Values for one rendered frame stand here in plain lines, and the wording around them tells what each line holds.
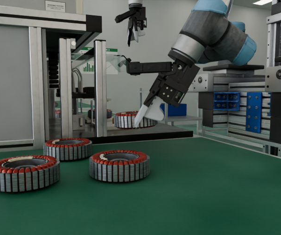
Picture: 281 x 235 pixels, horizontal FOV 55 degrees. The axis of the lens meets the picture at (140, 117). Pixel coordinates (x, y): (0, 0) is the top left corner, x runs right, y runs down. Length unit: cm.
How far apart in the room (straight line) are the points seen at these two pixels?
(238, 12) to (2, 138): 818
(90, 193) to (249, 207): 23
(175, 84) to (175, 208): 35
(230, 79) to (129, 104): 537
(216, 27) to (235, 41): 6
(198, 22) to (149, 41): 633
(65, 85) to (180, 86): 33
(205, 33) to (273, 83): 46
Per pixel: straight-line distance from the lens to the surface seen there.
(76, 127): 97
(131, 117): 64
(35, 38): 79
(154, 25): 713
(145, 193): 43
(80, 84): 97
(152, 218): 36
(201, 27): 68
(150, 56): 696
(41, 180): 46
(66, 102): 80
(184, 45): 67
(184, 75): 68
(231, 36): 72
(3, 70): 79
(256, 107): 129
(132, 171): 47
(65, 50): 80
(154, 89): 64
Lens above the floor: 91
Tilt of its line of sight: 6 degrees down
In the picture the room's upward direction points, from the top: straight up
